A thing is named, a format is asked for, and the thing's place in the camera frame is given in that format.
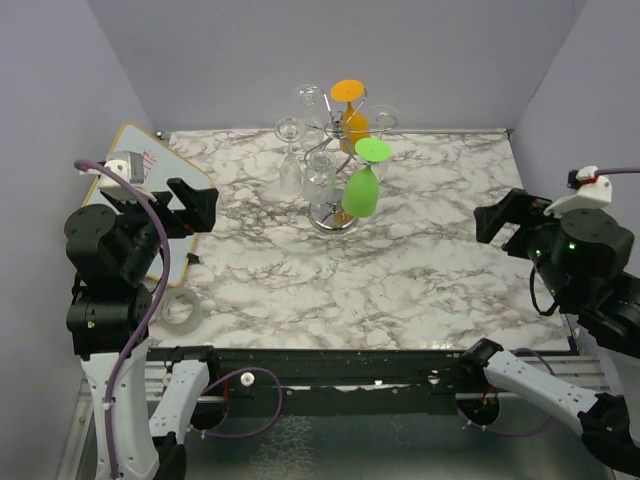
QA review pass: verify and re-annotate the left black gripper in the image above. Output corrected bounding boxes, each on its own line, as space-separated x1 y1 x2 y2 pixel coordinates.
109 173 218 277

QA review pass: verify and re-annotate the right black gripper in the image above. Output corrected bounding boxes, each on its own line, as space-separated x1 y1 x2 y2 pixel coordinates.
473 184 574 303

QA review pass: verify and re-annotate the clear wine glass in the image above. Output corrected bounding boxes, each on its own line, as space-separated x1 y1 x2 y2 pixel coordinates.
368 103 399 181
302 150 336 204
274 117 307 196

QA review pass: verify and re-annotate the clear glass tumbler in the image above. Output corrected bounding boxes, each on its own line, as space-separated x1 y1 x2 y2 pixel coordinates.
293 84 324 131

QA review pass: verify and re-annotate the green plastic wine glass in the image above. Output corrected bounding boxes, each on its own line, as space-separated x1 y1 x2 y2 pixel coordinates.
341 138 392 218

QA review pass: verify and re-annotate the orange plastic wine glass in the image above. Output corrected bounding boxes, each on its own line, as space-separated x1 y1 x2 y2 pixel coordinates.
330 79 371 154

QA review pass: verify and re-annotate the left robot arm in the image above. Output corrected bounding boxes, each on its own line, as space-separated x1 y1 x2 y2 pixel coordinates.
64 178 221 479

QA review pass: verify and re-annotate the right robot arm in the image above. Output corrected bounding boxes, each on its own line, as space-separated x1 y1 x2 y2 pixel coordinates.
459 189 639 476

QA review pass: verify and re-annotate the chrome wine glass rack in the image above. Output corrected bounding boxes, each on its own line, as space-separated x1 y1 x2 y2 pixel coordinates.
295 79 397 235

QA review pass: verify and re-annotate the small whiteboard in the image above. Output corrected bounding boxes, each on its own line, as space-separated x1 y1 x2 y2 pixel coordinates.
79 122 217 289

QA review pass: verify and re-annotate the clear tape roll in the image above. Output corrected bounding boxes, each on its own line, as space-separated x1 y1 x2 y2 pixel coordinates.
157 287 203 336

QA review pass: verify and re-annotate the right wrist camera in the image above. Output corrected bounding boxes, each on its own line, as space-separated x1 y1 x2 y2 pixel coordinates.
543 166 613 218

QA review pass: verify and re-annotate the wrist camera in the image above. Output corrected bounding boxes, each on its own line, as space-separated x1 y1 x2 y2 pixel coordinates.
79 151 156 202
543 166 613 218

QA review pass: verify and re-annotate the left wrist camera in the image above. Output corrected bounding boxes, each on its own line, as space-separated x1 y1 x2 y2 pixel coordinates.
79 151 156 202

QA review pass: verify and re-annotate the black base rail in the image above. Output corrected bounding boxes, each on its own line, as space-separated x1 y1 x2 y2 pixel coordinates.
148 346 489 417

